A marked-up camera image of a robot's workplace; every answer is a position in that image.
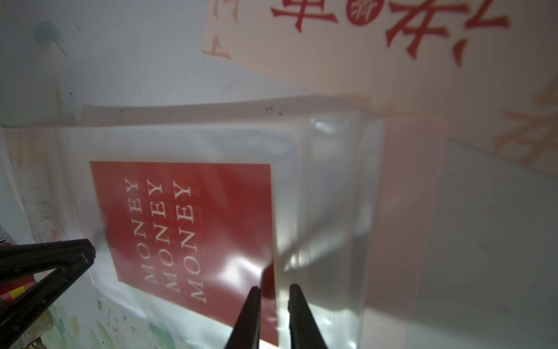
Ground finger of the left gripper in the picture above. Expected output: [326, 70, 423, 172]
[1, 239, 96, 283]
[1, 257, 94, 348]

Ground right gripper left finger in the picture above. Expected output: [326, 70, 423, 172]
[225, 286, 262, 349]

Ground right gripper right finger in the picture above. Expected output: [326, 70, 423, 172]
[288, 284, 327, 349]

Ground red money money card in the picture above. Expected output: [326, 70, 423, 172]
[84, 161, 274, 348]

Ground pink elephant photo album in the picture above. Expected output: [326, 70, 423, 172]
[1, 98, 448, 348]

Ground red box at left edge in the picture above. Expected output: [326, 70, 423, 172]
[0, 276, 36, 302]

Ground pale card red characters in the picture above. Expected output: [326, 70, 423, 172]
[202, 1, 557, 174]

